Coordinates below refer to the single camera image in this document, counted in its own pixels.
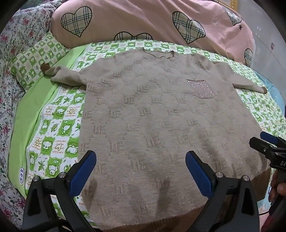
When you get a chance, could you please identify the pink quilt with plaid hearts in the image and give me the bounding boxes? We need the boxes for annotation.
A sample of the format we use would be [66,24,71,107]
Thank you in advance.
[50,0,256,67]

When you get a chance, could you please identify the person's right hand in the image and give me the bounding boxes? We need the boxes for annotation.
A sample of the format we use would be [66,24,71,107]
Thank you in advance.
[269,171,286,202]

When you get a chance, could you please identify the gold framed picture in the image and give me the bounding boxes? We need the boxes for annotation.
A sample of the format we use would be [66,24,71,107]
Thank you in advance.
[220,0,238,10]

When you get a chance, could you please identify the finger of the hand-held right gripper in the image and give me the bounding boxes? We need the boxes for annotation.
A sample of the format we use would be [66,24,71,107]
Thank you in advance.
[260,132,286,148]
[249,137,278,157]

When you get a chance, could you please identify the floral blanket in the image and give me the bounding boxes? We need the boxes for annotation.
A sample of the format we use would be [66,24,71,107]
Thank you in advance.
[0,4,56,223]

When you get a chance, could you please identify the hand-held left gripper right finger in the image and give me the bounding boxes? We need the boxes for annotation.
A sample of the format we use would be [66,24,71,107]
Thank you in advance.
[185,150,261,232]

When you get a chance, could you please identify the beige knitted sweater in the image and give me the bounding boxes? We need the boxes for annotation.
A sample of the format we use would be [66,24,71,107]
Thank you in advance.
[41,48,272,232]

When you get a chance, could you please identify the green checkered bed sheet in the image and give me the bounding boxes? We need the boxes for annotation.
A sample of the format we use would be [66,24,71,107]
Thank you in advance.
[8,40,285,226]

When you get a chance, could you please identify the green checkered pillow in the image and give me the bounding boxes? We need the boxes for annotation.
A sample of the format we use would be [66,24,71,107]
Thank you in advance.
[9,31,70,92]

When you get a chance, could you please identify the light blue sheet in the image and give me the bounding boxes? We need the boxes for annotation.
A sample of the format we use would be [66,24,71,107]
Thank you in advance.
[255,70,286,216]

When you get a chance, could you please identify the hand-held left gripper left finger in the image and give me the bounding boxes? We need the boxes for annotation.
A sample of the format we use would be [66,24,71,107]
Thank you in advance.
[22,150,97,232]

